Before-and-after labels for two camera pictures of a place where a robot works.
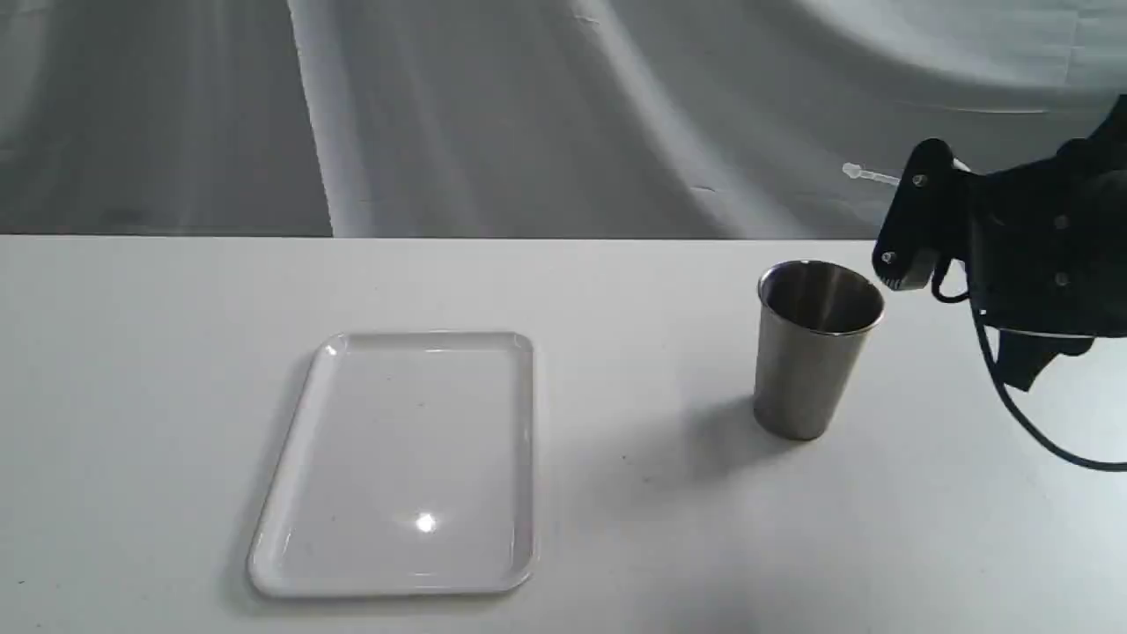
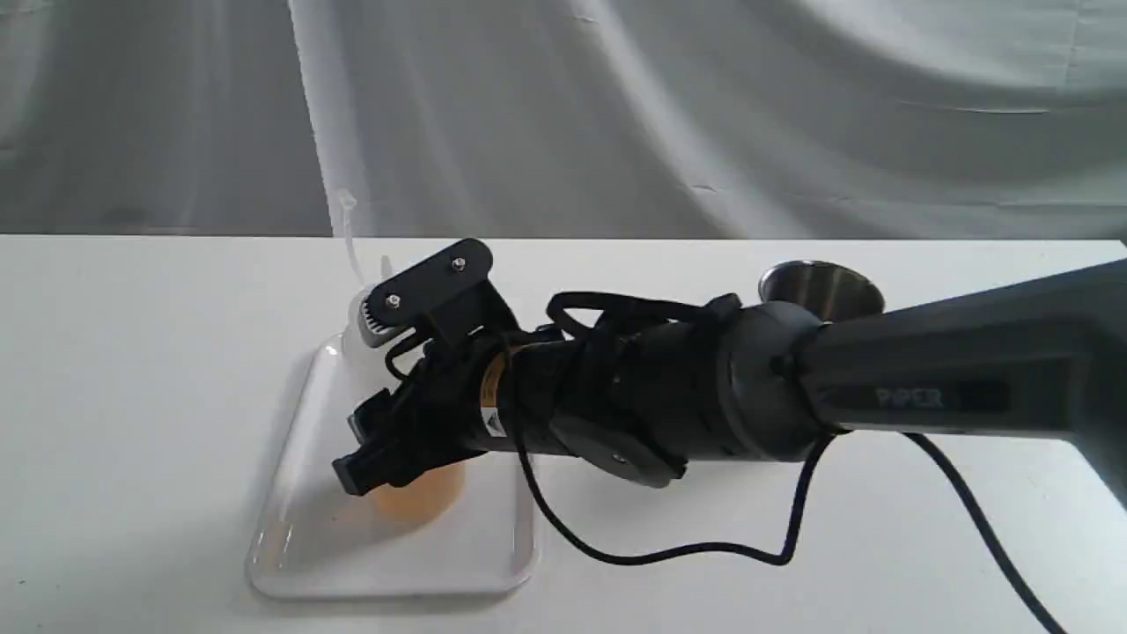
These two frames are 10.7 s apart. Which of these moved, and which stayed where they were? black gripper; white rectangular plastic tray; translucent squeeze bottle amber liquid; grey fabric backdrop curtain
Moved: translucent squeeze bottle amber liquid; black gripper
Stayed: white rectangular plastic tray; grey fabric backdrop curtain
